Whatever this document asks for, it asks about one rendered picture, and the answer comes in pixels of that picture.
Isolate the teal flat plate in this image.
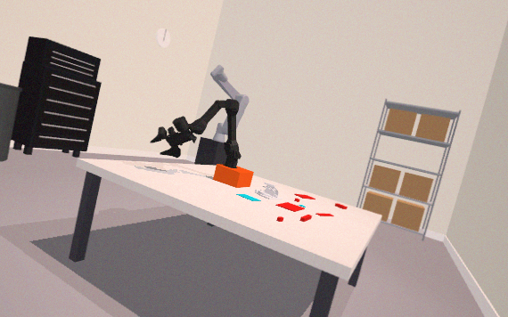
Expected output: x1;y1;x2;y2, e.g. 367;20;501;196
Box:
236;194;261;201

